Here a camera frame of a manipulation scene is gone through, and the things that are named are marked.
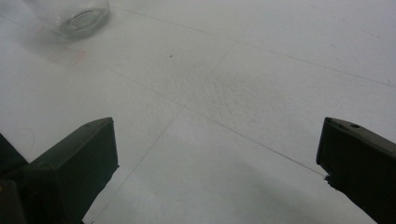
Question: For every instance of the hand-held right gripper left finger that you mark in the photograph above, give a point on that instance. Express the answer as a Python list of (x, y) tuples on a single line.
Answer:
[(71, 168)]

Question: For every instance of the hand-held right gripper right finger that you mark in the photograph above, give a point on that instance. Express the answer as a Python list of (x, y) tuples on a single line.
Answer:
[(358, 161)]

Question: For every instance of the clear glass jar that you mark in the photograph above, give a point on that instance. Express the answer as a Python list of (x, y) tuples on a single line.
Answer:
[(77, 21)]

